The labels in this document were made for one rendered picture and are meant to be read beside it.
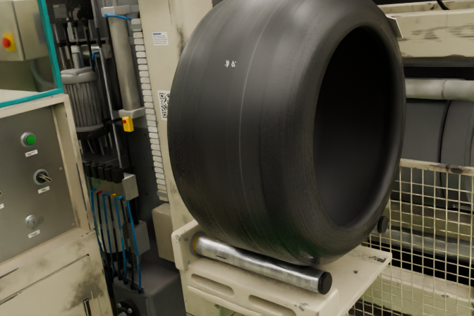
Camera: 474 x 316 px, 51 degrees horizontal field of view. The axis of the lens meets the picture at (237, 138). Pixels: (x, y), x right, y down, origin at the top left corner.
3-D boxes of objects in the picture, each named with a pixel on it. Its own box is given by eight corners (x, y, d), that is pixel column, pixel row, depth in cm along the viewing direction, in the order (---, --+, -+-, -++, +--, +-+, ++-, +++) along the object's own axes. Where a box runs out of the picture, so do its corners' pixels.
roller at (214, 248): (192, 256, 118) (189, 238, 117) (204, 247, 121) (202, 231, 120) (322, 300, 96) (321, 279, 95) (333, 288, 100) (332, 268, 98)
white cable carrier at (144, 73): (159, 199, 134) (130, 19, 121) (172, 192, 138) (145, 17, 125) (170, 202, 132) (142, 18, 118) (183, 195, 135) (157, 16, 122)
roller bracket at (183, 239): (175, 270, 118) (169, 233, 115) (271, 206, 147) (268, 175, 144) (185, 274, 115) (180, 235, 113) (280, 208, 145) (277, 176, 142)
